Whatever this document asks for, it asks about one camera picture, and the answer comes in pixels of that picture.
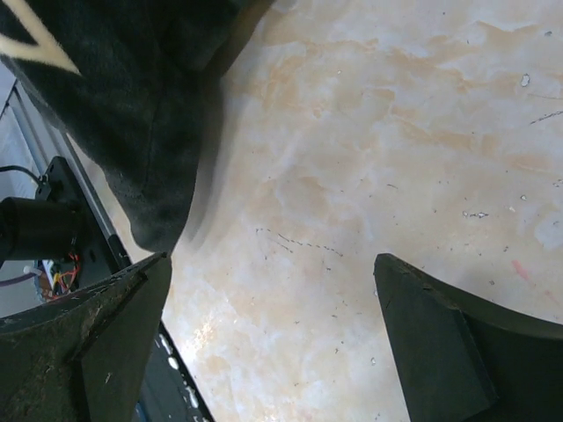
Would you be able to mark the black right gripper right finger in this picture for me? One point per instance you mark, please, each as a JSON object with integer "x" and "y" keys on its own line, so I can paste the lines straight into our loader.
{"x": 462, "y": 358}

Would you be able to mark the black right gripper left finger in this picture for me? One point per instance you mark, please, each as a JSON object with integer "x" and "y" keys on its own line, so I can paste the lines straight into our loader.
{"x": 83, "y": 357}

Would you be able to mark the black floral plush blanket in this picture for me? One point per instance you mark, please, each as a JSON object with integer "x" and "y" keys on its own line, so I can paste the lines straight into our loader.
{"x": 136, "y": 86}

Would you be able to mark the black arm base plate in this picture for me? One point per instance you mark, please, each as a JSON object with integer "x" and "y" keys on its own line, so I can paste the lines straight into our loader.
{"x": 101, "y": 246}

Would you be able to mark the aluminium frame rail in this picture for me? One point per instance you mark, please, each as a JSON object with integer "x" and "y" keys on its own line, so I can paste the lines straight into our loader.
{"x": 46, "y": 142}

